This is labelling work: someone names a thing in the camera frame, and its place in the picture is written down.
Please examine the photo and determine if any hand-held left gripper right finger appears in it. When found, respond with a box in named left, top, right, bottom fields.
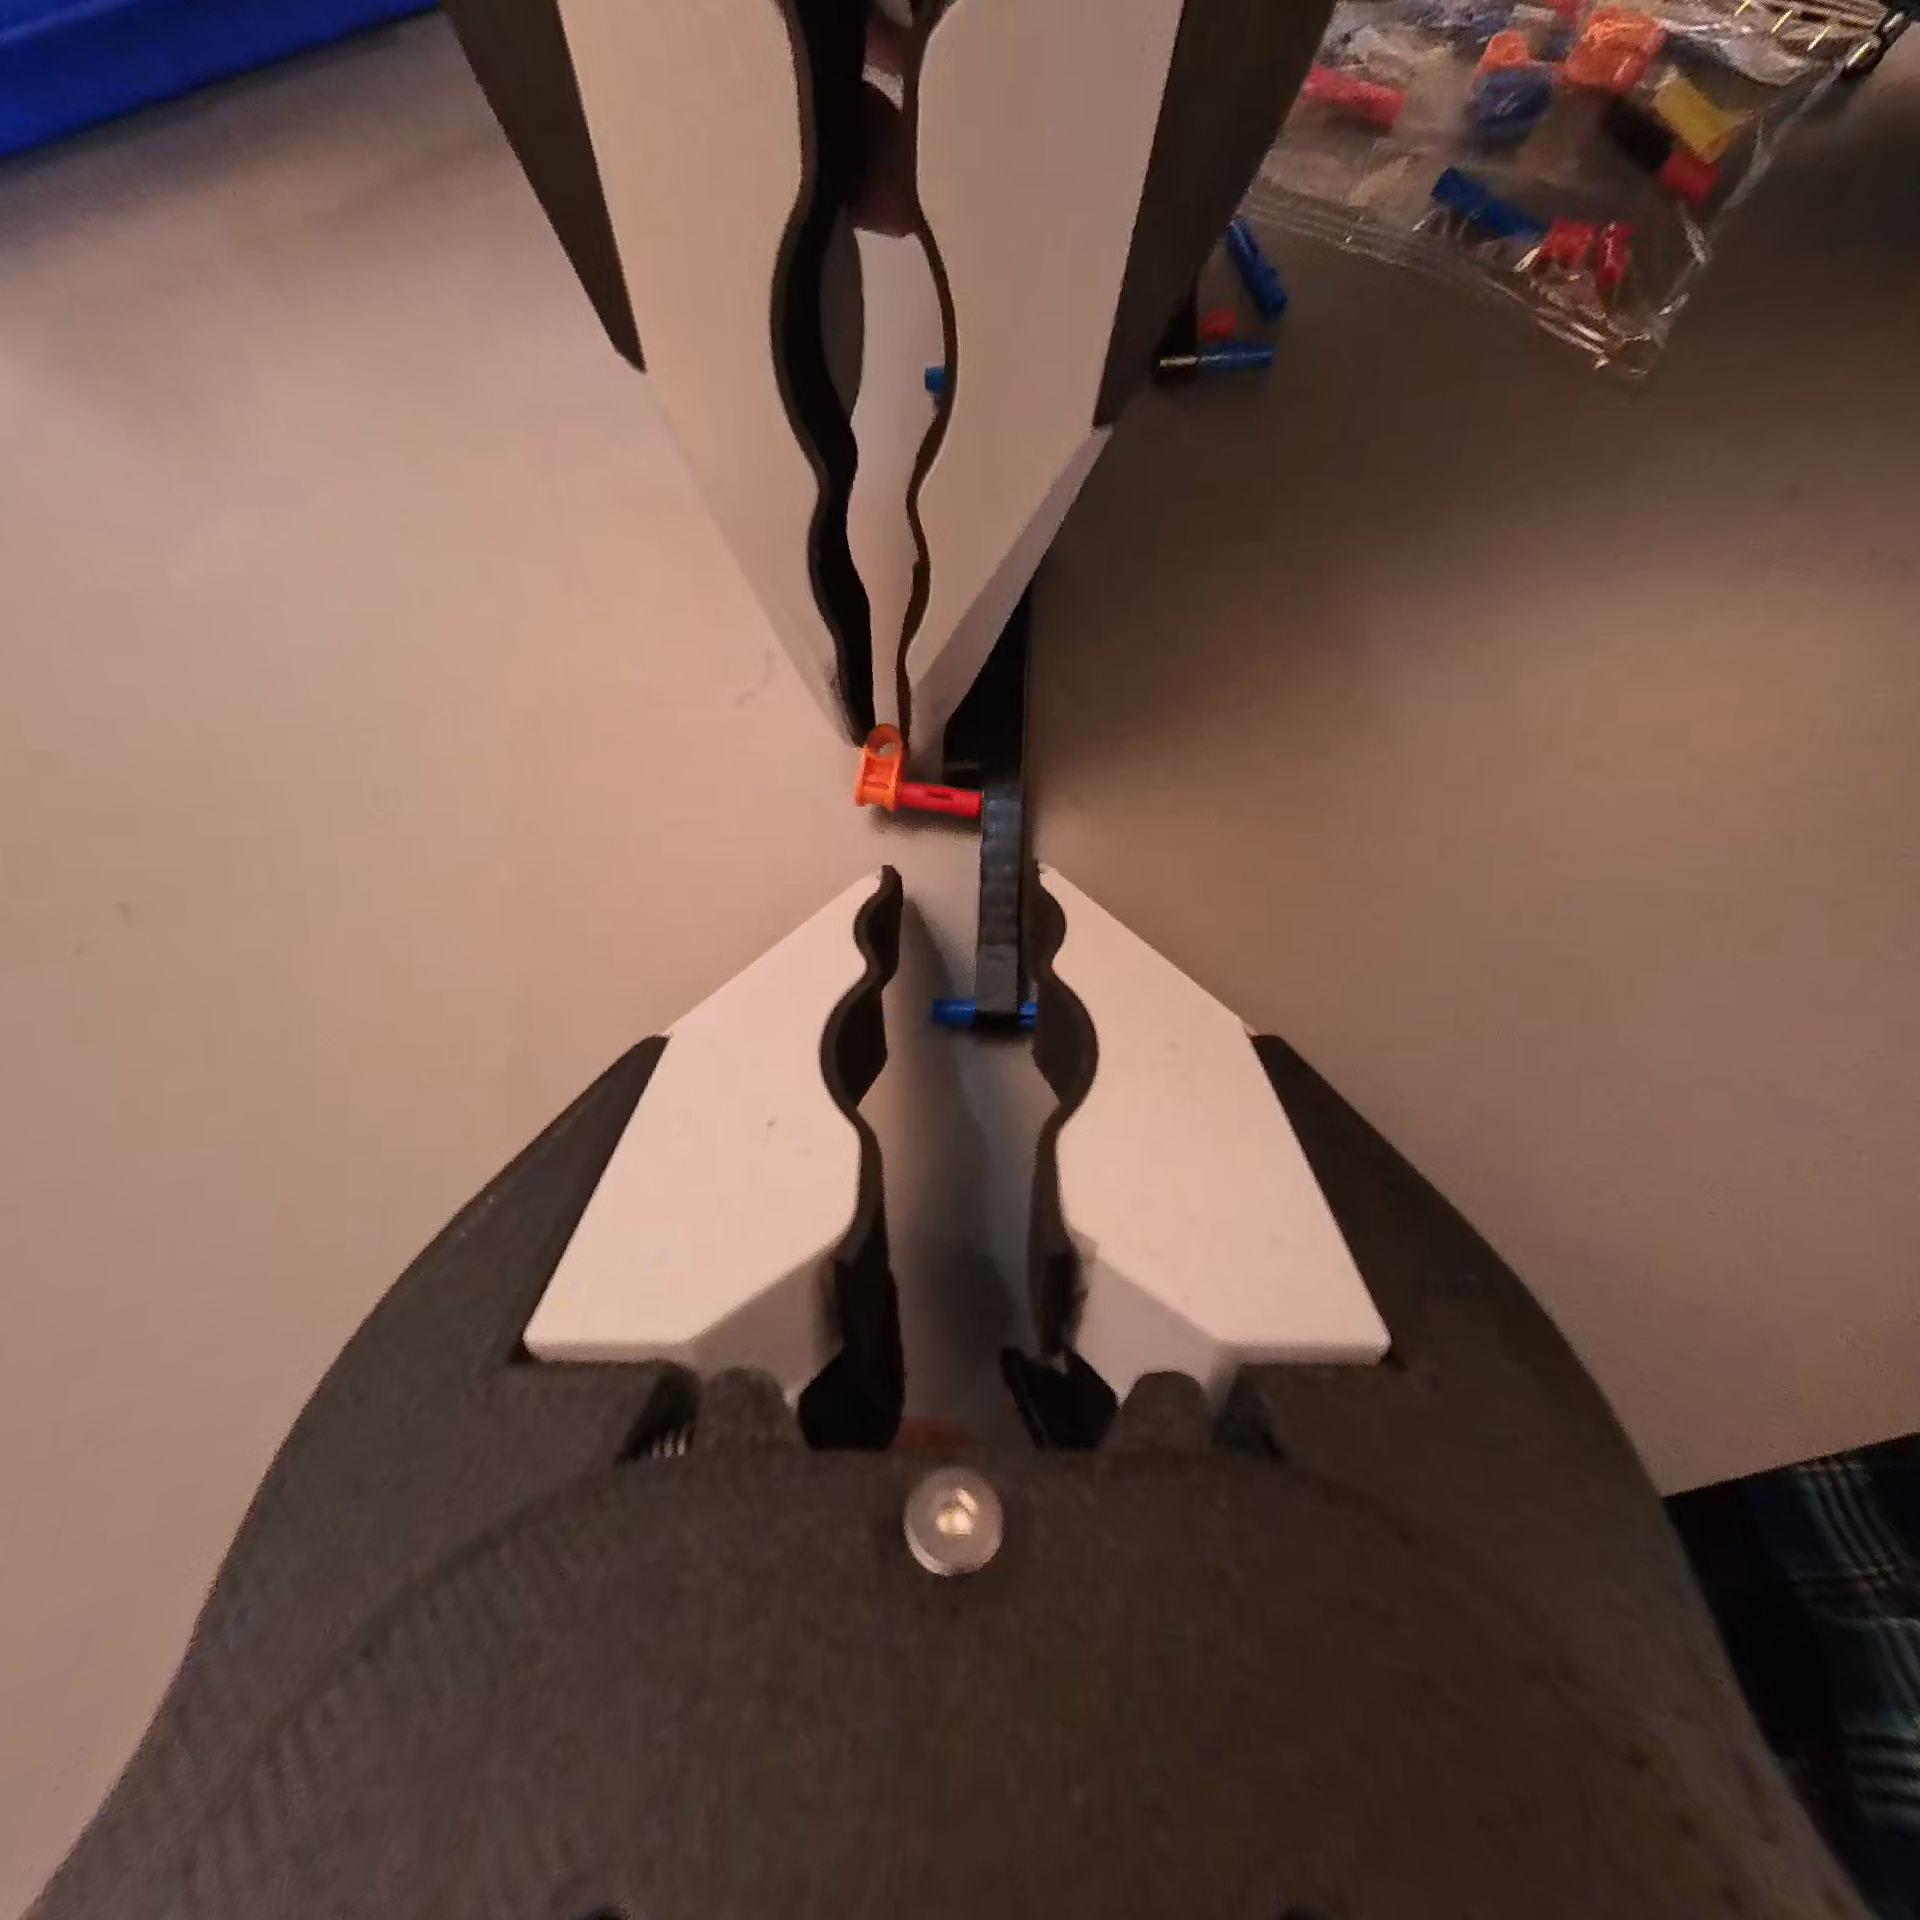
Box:
left=998, top=867, right=1395, bottom=1452

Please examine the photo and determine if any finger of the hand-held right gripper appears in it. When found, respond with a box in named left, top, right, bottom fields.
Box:
left=897, top=0, right=1192, bottom=741
left=562, top=0, right=880, bottom=745

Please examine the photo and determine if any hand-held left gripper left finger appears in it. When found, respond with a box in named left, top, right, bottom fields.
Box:
left=518, top=862, right=910, bottom=1452

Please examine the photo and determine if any long black toy beam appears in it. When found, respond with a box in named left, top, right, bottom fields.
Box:
left=942, top=575, right=1040, bottom=1038

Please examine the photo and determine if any person's right hand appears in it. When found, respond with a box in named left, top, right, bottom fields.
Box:
left=858, top=65, right=922, bottom=240

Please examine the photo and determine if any clear bag of toy parts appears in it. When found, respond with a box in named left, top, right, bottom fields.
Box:
left=1247, top=0, right=1878, bottom=379

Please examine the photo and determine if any blue plastic bin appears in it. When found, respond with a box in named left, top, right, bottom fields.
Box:
left=0, top=0, right=438, bottom=161

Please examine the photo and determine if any orange toy block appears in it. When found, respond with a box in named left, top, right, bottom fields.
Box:
left=1559, top=6, right=1666, bottom=91

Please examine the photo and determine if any yellow toy block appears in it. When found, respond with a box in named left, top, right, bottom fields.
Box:
left=1651, top=75, right=1742, bottom=159

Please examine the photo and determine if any person's plaid clothing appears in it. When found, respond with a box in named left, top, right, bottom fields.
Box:
left=1665, top=1440, right=1920, bottom=1920

